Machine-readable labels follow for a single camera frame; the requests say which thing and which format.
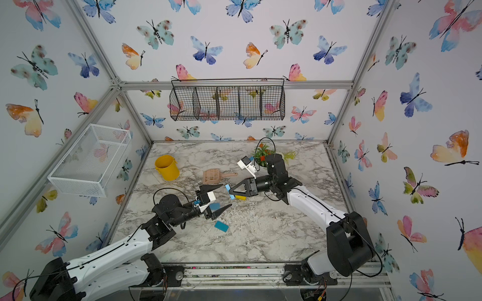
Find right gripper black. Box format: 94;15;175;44
230;177;278;199

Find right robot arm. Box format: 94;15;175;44
229;154;376;284

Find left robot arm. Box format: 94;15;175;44
29;185;228;300

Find light blue building block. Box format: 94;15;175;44
210;203;220;211

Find teal building block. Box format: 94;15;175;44
215;221;229;233

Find beige plastic slotted scoop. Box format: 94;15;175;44
202;168;238;185

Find white pot artificial flowers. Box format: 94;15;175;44
254;143;297;168

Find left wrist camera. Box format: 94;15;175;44
194;191;216;213

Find black wire wall basket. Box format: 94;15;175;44
168;78;286;122

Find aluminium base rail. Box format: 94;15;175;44
75;261;392;290

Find white mesh wall basket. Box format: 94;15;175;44
47;124;132;198

